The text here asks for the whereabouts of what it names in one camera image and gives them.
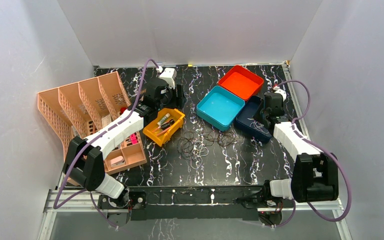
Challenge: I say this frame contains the white cable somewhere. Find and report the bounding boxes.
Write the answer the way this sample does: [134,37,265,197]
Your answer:
[248,115,267,135]

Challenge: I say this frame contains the dark thin cables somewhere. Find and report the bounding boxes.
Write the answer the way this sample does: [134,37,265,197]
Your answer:
[177,129,240,163]

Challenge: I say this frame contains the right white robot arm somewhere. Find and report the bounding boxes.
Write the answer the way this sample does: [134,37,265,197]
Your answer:
[255,92,339,207]

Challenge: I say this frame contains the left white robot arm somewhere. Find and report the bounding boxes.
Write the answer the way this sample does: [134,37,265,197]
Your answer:
[62,78,186,208]

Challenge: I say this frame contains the green white glue stick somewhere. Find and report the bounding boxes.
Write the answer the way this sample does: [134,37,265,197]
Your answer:
[157,113,171,126]

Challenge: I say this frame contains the yellow plastic bin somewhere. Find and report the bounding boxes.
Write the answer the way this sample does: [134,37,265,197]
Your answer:
[142,108,185,147]

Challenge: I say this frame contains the black marker in bin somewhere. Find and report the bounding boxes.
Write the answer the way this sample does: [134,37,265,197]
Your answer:
[158,119,175,130]

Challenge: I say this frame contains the orange square tray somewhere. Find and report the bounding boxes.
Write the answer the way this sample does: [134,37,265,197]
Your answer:
[217,65,265,102]

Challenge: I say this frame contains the navy square tray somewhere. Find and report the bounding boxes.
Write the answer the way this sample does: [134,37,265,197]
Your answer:
[233,95,272,144]

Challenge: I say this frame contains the red black stamp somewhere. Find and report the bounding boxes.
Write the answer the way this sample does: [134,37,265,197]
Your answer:
[119,107,127,116]

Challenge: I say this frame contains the teal square tray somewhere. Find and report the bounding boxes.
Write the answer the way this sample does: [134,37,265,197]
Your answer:
[196,86,246,132]

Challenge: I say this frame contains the white tape dispenser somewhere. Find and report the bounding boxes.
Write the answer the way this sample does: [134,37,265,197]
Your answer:
[109,155,126,168]

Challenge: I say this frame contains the peach plastic file organizer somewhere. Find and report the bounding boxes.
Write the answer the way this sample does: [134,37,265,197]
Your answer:
[37,72,147,175]

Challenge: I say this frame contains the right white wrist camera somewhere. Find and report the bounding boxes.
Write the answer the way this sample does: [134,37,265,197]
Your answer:
[273,86,287,101]

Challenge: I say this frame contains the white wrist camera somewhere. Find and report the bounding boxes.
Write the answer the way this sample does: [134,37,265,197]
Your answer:
[159,67,177,89]
[273,86,287,101]

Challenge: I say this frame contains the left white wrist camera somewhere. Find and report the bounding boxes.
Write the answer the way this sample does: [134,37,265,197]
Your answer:
[159,67,177,89]

